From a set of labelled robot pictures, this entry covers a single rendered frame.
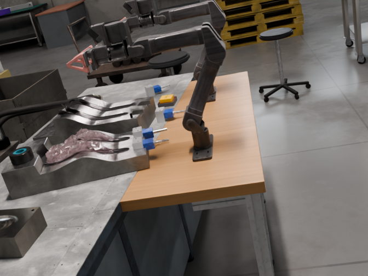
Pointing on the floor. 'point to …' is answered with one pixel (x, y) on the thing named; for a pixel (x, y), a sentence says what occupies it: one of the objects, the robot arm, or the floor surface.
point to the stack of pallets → (258, 19)
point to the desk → (51, 16)
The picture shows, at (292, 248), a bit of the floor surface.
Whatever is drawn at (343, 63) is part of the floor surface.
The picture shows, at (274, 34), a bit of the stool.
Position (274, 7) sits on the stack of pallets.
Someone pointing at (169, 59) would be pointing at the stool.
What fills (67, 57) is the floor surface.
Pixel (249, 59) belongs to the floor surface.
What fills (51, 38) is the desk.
